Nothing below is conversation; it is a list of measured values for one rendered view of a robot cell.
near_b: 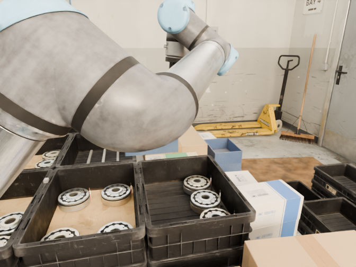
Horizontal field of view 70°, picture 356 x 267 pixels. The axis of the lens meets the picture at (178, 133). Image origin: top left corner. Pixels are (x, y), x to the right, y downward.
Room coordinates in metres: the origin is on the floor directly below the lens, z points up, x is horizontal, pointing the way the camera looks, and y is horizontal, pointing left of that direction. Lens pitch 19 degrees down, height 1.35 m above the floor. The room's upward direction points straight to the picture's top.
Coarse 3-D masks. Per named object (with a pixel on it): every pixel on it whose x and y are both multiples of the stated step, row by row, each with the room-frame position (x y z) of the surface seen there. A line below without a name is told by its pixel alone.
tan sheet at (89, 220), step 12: (96, 192) 0.82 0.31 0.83; (132, 192) 0.82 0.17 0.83; (96, 204) 0.75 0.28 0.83; (132, 204) 0.75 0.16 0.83; (60, 216) 0.68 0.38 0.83; (72, 216) 0.68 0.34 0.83; (84, 216) 0.68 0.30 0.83; (96, 216) 0.68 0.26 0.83; (108, 216) 0.68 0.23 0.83; (120, 216) 0.68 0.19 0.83; (132, 216) 0.68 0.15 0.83; (48, 228) 0.63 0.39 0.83; (84, 228) 0.63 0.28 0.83; (96, 228) 0.63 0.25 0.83
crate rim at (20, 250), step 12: (60, 168) 0.82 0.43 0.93; (72, 168) 0.83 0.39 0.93; (36, 204) 0.60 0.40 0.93; (24, 228) 0.51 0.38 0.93; (132, 228) 0.51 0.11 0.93; (144, 228) 0.51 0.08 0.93; (48, 240) 0.47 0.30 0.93; (60, 240) 0.47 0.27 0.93; (72, 240) 0.47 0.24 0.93; (84, 240) 0.47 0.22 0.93; (96, 240) 0.48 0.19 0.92; (108, 240) 0.48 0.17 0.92; (120, 240) 0.49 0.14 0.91; (132, 240) 0.49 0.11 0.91; (24, 252) 0.44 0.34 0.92; (36, 252) 0.45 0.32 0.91; (48, 252) 0.45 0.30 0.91
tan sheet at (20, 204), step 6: (24, 198) 0.79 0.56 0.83; (30, 198) 0.79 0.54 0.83; (0, 204) 0.75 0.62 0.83; (6, 204) 0.75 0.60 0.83; (12, 204) 0.75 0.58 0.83; (18, 204) 0.75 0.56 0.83; (24, 204) 0.75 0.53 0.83; (0, 210) 0.71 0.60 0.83; (6, 210) 0.71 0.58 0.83; (12, 210) 0.71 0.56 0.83; (18, 210) 0.71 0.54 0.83; (24, 210) 0.71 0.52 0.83; (0, 216) 0.68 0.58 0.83
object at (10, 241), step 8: (48, 176) 0.77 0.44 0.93; (40, 184) 0.71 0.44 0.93; (40, 192) 0.67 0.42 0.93; (32, 200) 0.63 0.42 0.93; (24, 216) 0.55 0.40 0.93; (16, 232) 0.49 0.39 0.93; (8, 240) 0.47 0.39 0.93; (0, 248) 0.44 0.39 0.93; (8, 248) 0.45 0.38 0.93; (0, 256) 0.43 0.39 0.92; (8, 256) 0.44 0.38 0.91
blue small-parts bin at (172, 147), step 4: (176, 140) 0.66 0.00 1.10; (168, 144) 0.65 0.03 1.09; (172, 144) 0.66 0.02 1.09; (176, 144) 0.66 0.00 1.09; (156, 148) 0.65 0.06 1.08; (160, 148) 0.65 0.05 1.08; (164, 148) 0.65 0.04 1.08; (168, 148) 0.65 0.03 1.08; (172, 148) 0.66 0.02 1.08; (176, 148) 0.66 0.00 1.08; (124, 152) 0.63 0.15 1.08; (140, 152) 0.64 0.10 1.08; (144, 152) 0.64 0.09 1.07; (148, 152) 0.64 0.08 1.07; (152, 152) 0.65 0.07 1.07; (156, 152) 0.65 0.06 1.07; (160, 152) 0.65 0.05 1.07; (164, 152) 0.65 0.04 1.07; (168, 152) 0.65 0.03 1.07; (172, 152) 0.66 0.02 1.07
